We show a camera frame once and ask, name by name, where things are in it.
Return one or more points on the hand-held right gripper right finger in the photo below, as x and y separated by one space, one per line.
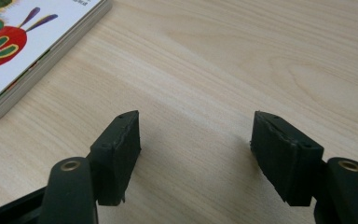
284 158

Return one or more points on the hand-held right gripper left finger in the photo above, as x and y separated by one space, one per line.
118 161

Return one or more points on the white caterpillar board book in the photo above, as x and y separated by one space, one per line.
43 34

